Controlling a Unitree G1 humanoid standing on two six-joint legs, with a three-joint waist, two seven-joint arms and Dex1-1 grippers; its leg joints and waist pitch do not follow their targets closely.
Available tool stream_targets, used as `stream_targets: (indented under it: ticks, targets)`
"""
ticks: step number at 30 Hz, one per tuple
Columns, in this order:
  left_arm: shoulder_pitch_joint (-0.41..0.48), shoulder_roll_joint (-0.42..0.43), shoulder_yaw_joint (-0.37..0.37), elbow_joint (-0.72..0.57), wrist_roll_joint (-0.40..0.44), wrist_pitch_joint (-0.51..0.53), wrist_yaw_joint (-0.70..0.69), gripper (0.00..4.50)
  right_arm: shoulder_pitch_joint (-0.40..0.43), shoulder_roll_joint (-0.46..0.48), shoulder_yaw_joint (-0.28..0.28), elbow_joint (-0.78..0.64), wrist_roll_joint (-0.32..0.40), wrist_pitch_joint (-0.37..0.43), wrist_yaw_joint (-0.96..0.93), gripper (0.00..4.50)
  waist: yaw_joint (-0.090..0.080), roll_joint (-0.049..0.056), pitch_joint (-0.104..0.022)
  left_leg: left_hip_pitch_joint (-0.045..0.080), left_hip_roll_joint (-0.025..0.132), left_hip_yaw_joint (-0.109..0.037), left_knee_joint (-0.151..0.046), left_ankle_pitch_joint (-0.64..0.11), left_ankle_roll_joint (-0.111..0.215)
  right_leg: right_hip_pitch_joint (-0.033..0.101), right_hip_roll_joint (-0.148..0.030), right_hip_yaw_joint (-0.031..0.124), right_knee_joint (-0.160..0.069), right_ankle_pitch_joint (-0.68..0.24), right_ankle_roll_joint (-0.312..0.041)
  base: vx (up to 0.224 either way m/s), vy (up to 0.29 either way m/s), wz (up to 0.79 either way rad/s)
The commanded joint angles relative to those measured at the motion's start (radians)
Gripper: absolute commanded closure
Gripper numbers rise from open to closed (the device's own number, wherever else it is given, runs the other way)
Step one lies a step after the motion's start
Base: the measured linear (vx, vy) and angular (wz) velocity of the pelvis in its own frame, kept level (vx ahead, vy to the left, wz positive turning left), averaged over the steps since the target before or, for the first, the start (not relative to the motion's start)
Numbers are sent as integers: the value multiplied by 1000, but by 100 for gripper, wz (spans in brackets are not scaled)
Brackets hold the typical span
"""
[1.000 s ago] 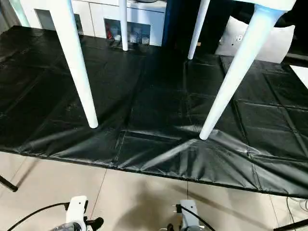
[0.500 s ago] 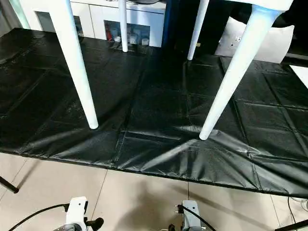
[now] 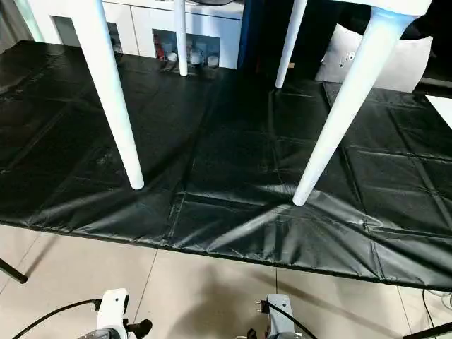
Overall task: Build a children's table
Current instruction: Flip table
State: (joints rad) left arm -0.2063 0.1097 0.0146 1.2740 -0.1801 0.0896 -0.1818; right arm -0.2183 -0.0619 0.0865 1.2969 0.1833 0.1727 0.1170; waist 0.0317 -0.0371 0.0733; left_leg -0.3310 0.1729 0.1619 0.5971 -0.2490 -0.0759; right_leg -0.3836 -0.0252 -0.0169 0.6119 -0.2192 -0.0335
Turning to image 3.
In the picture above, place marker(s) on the grey curtain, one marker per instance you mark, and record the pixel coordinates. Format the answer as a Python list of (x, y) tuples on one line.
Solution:
[(12, 24)]

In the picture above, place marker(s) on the white glass-door cabinet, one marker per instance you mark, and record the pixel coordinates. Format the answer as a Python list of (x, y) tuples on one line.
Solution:
[(141, 21)]

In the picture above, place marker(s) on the grey printed cushion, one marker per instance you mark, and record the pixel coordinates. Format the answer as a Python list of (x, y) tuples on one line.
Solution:
[(399, 63)]

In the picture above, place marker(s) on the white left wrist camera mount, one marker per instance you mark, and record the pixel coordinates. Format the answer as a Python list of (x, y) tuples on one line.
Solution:
[(113, 307)]

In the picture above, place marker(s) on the black metal stand leg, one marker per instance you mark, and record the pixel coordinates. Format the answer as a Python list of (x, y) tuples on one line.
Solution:
[(14, 272), (429, 332)]

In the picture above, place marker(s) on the white plastic table leg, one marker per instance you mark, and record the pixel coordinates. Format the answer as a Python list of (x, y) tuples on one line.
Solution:
[(287, 49), (182, 39), (113, 106), (342, 116)]

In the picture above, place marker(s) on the black floor mat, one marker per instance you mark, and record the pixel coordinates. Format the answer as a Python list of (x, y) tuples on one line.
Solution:
[(229, 159)]

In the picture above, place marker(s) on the white flat panel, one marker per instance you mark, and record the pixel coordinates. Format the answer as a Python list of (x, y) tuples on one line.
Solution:
[(441, 109)]

